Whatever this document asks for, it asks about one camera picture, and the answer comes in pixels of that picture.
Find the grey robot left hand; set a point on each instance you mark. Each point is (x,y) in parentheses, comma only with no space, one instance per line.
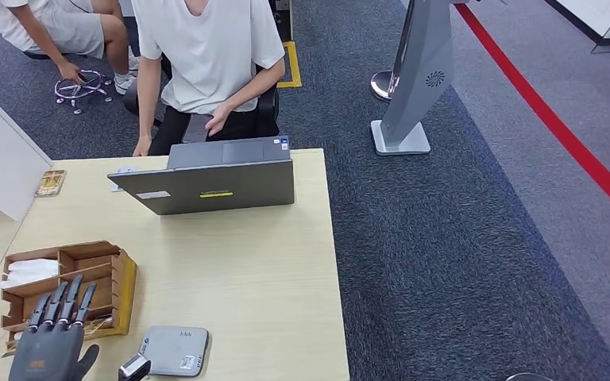
(47,352)

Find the white paper stack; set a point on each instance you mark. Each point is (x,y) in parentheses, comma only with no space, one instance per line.
(28,271)

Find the black stool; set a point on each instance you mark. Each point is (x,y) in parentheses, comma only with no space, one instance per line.
(36,54)

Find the grey standing kiosk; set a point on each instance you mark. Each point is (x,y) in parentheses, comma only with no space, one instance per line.
(421,63)

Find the person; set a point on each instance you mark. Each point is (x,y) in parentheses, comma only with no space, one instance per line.
(210,52)
(68,26)

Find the person's left hand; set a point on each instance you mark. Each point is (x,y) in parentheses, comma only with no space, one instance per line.
(220,116)

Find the white counter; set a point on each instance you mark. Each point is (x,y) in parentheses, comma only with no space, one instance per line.
(0,158)

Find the black office chair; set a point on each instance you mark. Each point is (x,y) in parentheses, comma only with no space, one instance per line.
(268,105)

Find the wooden desk organizer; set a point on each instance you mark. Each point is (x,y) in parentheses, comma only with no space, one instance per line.
(126,294)

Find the person's left forearm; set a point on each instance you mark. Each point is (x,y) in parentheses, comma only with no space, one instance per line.
(255,89)

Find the person's right hand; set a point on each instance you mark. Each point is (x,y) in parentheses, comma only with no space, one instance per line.
(142,147)
(71,72)

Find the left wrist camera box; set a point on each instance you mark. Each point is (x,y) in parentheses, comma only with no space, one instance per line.
(134,365)

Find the grey laptop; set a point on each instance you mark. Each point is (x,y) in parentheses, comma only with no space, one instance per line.
(205,186)

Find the red floor tape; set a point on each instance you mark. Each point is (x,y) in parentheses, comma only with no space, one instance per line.
(547,113)

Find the black equipment base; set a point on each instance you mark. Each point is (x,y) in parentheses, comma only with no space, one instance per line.
(282,23)

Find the gold patterned card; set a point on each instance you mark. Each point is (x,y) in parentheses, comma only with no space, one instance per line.
(51,183)

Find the dark smartphone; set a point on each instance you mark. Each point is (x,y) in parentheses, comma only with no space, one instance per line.
(195,130)

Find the small white blue card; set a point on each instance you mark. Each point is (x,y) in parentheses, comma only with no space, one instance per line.
(123,171)

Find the white cabinet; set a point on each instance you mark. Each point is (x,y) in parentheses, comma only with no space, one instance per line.
(599,13)

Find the person's right forearm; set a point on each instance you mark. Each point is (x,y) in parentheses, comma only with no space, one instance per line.
(147,115)
(47,44)

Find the grey card reader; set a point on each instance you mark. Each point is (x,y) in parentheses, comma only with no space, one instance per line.
(171,349)

